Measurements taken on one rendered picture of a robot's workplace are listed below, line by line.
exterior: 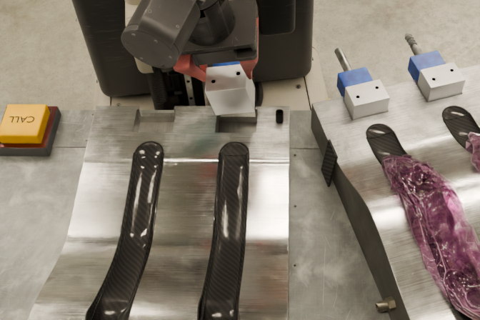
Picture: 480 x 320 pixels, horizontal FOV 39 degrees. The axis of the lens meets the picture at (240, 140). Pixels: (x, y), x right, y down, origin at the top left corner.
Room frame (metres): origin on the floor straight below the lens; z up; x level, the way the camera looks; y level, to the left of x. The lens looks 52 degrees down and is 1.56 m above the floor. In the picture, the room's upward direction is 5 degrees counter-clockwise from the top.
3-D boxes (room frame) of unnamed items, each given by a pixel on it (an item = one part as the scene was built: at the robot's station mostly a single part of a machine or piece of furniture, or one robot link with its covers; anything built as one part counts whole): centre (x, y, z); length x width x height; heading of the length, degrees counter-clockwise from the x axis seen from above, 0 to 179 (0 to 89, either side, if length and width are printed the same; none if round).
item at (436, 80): (0.66, -0.27, 0.86); 0.13 x 0.05 x 0.05; 10
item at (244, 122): (0.56, 0.00, 0.87); 0.05 x 0.05 x 0.04; 83
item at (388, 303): (0.31, -0.15, 0.84); 0.02 x 0.01 x 0.02; 100
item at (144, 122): (0.58, 0.11, 0.87); 0.05 x 0.05 x 0.04; 83
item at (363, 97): (0.64, -0.17, 0.86); 0.13 x 0.05 x 0.05; 10
